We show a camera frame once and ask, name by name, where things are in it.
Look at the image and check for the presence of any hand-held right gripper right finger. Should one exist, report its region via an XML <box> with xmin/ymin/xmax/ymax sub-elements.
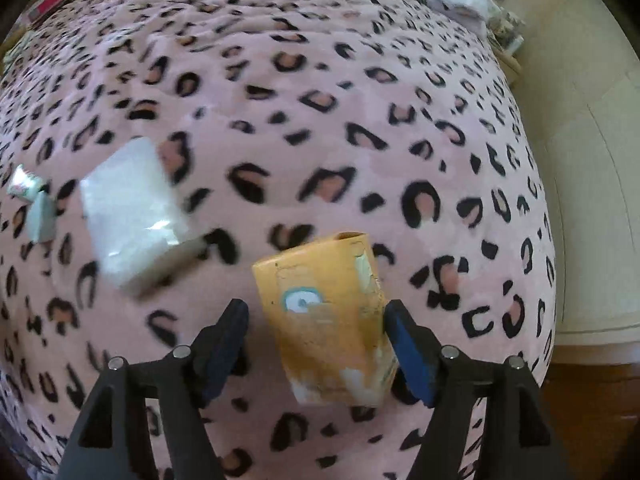
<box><xmin>384</xmin><ymin>298</ymin><xmax>572</xmax><ymax>480</ymax></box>

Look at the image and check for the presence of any clear plastic packet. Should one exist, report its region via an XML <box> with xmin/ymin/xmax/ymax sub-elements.
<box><xmin>79</xmin><ymin>136</ymin><xmax>207</xmax><ymax>297</ymax></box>

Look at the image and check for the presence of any pink leopard print blanket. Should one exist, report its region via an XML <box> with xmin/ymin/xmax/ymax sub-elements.
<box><xmin>0</xmin><ymin>0</ymin><xmax>559</xmax><ymax>480</ymax></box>

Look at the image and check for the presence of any orange carton box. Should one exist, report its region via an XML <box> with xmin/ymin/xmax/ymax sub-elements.
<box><xmin>251</xmin><ymin>231</ymin><xmax>400</xmax><ymax>407</ymax></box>

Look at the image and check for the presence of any small pale green packet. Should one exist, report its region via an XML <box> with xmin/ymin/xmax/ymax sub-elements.
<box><xmin>26</xmin><ymin>191</ymin><xmax>57</xmax><ymax>244</ymax></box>

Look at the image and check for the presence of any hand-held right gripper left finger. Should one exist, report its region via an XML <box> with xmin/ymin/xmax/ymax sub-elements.
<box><xmin>57</xmin><ymin>298</ymin><xmax>250</xmax><ymax>480</ymax></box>

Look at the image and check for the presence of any pink storage box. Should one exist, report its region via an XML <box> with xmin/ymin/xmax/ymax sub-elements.
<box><xmin>29</xmin><ymin>0</ymin><xmax>72</xmax><ymax>24</ymax></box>

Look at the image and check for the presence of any wooden nightstand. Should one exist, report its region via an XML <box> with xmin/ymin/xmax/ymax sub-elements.
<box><xmin>485</xmin><ymin>0</ymin><xmax>527</xmax><ymax>82</ymax></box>

